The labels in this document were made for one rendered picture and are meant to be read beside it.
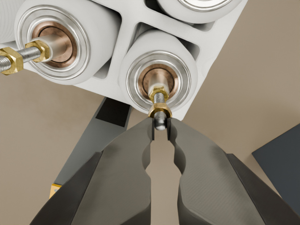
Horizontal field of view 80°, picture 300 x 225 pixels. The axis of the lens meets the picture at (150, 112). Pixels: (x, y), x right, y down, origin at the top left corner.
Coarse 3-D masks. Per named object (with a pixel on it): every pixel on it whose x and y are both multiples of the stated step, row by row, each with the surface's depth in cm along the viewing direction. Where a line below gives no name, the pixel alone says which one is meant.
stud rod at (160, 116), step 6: (156, 96) 17; (162, 96) 17; (156, 102) 16; (162, 102) 16; (156, 114) 14; (162, 114) 14; (156, 120) 13; (162, 120) 13; (156, 126) 13; (162, 126) 13
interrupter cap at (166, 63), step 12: (144, 60) 20; (156, 60) 20; (168, 60) 20; (180, 60) 19; (132, 72) 20; (144, 72) 20; (156, 72) 20; (168, 72) 20; (180, 72) 20; (132, 84) 21; (144, 84) 21; (168, 84) 21; (180, 84) 21; (132, 96) 22; (144, 96) 22; (180, 96) 22; (144, 108) 22
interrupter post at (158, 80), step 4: (152, 76) 21; (156, 76) 20; (160, 76) 20; (164, 76) 21; (152, 80) 19; (156, 80) 19; (160, 80) 19; (164, 80) 19; (152, 84) 18; (156, 84) 18; (160, 84) 18; (164, 84) 18; (148, 88) 19; (168, 88) 18; (148, 92) 19; (168, 92) 18
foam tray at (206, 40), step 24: (96, 0) 23; (120, 0) 23; (144, 0) 26; (144, 24) 34; (168, 24) 24; (192, 24) 34; (216, 24) 24; (0, 48) 26; (120, 48) 26; (192, 48) 31; (216, 48) 26; (96, 72) 30; (120, 96) 30; (192, 96) 30
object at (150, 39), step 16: (144, 32) 32; (160, 32) 26; (144, 48) 19; (160, 48) 19; (176, 48) 19; (128, 64) 20; (192, 64) 20; (192, 80) 21; (128, 96) 22; (144, 112) 23
